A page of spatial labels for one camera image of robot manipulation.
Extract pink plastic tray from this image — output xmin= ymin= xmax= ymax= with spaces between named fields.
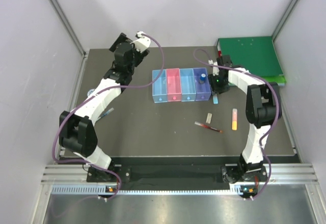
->
xmin=166 ymin=68 xmax=182 ymax=102

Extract dark green binder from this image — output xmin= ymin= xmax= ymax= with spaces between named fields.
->
xmin=217 ymin=36 xmax=283 ymax=77

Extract small grey eraser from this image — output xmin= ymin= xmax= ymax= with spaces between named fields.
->
xmin=206 ymin=113 xmax=212 ymax=124

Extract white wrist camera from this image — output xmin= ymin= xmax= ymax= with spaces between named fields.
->
xmin=133 ymin=31 xmax=151 ymax=53
xmin=208 ymin=60 xmax=219 ymax=76

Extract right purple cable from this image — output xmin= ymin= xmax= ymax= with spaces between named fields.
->
xmin=193 ymin=48 xmax=281 ymax=201

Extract blue pen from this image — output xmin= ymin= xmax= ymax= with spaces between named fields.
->
xmin=97 ymin=108 xmax=114 ymax=120

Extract purple cable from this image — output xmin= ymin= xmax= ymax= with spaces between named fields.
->
xmin=52 ymin=32 xmax=165 ymax=209
xmin=193 ymin=48 xmax=281 ymax=201

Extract red pen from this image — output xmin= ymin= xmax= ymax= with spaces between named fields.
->
xmin=194 ymin=121 xmax=223 ymax=133

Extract light green folder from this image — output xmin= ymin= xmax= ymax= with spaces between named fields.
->
xmin=262 ymin=75 xmax=287 ymax=86

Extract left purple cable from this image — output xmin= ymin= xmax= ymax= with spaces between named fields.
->
xmin=52 ymin=32 xmax=165 ymax=209

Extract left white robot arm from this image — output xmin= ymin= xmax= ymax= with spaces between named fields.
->
xmin=58 ymin=32 xmax=151 ymax=182

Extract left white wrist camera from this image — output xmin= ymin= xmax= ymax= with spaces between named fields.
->
xmin=133 ymin=31 xmax=151 ymax=53

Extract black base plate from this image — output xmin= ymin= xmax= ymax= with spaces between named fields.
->
xmin=86 ymin=162 xmax=269 ymax=190

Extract light blue tray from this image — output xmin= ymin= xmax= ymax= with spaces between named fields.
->
xmin=152 ymin=69 xmax=168 ymax=103
xmin=180 ymin=68 xmax=197 ymax=102

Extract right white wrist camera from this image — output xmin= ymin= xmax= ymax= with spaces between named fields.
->
xmin=208 ymin=60 xmax=219 ymax=76

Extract purple plastic tray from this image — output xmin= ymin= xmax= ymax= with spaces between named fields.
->
xmin=193 ymin=68 xmax=211 ymax=101

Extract blue white tape roll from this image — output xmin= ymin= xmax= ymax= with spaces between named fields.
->
xmin=87 ymin=89 xmax=95 ymax=96

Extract blue grey eraser stick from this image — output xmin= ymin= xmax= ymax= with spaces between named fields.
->
xmin=212 ymin=94 xmax=219 ymax=104

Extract grey cable duct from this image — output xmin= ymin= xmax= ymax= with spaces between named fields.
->
xmin=50 ymin=182 xmax=258 ymax=197

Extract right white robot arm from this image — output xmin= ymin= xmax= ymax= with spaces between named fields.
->
xmin=208 ymin=55 xmax=282 ymax=183

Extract blue cap bottle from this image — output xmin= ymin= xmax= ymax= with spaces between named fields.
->
xmin=198 ymin=73 xmax=207 ymax=84

